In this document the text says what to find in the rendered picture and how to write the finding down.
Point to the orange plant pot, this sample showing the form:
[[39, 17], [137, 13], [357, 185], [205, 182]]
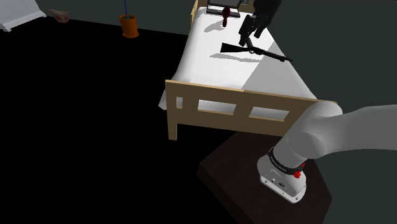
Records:
[[129, 26]]

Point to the wooden bed with white mattress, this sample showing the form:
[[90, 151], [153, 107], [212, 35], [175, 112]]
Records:
[[214, 65]]

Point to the dark red upright object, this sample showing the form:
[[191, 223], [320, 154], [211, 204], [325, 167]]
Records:
[[226, 14]]

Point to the black toy rifle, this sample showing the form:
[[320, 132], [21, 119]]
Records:
[[248, 49]]

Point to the white furniture piece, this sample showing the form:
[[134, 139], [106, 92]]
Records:
[[17, 12]]

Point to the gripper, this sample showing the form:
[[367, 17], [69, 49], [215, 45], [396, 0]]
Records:
[[252, 23]]

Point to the black laptop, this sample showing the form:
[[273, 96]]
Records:
[[218, 11]]

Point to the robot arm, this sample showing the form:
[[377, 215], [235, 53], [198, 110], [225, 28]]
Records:
[[313, 136]]

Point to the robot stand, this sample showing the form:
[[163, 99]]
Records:
[[235, 173]]

